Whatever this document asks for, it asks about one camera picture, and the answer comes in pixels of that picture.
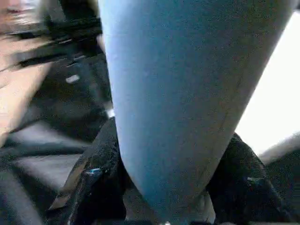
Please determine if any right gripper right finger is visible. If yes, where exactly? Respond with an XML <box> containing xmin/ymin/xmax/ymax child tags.
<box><xmin>206</xmin><ymin>133</ymin><xmax>293</xmax><ymax>225</ymax></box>

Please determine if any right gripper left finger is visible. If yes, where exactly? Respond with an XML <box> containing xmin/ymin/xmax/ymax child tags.
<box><xmin>46</xmin><ymin>117</ymin><xmax>128</xmax><ymax>225</ymax></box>

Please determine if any white plastic table top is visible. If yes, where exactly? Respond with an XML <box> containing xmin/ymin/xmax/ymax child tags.
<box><xmin>234</xmin><ymin>12</ymin><xmax>300</xmax><ymax>165</ymax></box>

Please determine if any white plastic table leg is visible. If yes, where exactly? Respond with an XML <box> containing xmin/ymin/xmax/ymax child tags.
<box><xmin>97</xmin><ymin>0</ymin><xmax>298</xmax><ymax>224</ymax></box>

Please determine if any black work mat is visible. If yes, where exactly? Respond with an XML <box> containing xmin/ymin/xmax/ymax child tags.
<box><xmin>0</xmin><ymin>47</ymin><xmax>300</xmax><ymax>225</ymax></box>

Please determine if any black flat floor base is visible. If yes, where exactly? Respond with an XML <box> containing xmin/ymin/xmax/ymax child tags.
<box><xmin>7</xmin><ymin>16</ymin><xmax>104</xmax><ymax>66</ymax></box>

